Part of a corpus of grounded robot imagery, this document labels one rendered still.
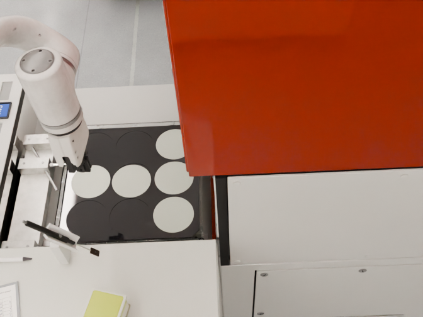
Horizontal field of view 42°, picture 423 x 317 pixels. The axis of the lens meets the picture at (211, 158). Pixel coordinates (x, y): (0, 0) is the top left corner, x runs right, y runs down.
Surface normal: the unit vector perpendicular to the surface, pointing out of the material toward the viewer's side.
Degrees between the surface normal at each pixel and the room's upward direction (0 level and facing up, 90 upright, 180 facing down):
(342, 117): 90
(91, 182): 0
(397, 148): 90
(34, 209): 0
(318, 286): 90
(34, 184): 0
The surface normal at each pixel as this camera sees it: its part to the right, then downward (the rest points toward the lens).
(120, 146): -0.04, -0.57
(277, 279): 0.03, 0.82
